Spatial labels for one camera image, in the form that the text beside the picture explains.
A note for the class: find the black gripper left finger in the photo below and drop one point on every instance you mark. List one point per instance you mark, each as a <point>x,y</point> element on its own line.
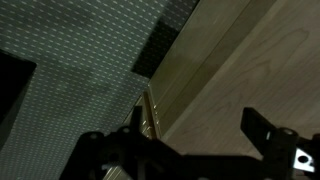
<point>136,118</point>

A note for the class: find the wooden drawer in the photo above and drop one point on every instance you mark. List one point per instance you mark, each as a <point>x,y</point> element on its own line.
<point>270,61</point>

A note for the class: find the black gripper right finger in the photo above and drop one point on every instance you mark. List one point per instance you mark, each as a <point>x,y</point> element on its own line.
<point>256,128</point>

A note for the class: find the wooden dresser under bed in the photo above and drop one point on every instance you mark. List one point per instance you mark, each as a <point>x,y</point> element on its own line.
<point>214,32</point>

